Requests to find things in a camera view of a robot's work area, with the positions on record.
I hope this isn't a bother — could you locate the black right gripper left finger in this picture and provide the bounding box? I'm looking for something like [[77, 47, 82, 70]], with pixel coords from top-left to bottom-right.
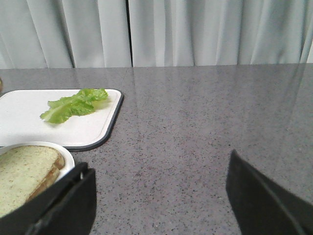
[[0, 163, 97, 235]]

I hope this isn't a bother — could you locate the white round plate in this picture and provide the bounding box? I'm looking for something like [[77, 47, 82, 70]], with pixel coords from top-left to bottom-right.
[[0, 141, 75, 182]]

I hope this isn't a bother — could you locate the green lettuce leaf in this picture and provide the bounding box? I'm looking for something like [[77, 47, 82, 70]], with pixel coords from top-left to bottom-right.
[[40, 88, 109, 124]]

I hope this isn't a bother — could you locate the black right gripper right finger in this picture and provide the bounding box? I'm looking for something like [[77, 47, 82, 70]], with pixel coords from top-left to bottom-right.
[[226, 150, 313, 235]]

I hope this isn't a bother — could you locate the bread slice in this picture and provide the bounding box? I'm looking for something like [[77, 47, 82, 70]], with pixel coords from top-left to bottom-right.
[[0, 145, 65, 217]]

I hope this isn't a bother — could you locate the grey curtain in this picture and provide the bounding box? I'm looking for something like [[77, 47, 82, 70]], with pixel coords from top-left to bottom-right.
[[0, 0, 313, 69]]

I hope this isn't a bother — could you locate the white cutting board black rim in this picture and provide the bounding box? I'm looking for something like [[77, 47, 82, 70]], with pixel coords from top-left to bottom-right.
[[0, 89, 124, 151]]

